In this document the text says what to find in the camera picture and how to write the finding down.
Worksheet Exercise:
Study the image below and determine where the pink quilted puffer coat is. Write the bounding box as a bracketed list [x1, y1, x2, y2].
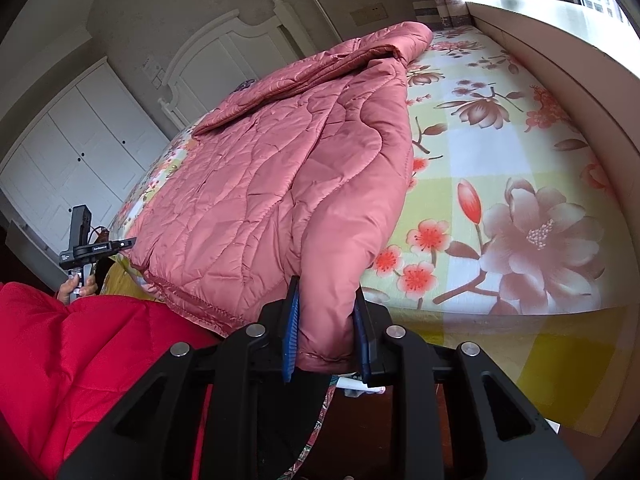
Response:
[128, 22, 433, 373]

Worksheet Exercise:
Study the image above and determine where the person's left hand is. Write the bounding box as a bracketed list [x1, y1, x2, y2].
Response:
[56, 274, 98, 304]

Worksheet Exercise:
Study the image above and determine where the yellow floral bed skirt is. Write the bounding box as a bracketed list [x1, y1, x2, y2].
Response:
[98, 259, 632, 436]

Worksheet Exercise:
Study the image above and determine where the white wardrobe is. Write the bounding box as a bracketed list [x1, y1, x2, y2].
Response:
[1, 58, 168, 254]

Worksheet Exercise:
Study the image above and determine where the red puffer jacket torso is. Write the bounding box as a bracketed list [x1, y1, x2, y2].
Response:
[1, 283, 218, 479]

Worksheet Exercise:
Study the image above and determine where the floral bed sheet mattress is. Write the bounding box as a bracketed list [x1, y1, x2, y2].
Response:
[111, 28, 637, 315]

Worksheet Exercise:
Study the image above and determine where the white wooden headboard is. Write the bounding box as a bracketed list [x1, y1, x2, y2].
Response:
[158, 0, 318, 130]

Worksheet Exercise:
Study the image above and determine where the cream bay window ledge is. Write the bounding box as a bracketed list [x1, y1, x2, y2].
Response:
[468, 0, 639, 243]

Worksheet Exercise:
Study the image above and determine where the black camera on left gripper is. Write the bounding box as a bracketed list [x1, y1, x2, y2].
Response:
[68, 205, 92, 250]

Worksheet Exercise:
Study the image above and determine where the wall power socket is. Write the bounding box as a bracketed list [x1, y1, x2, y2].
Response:
[349, 2, 388, 27]

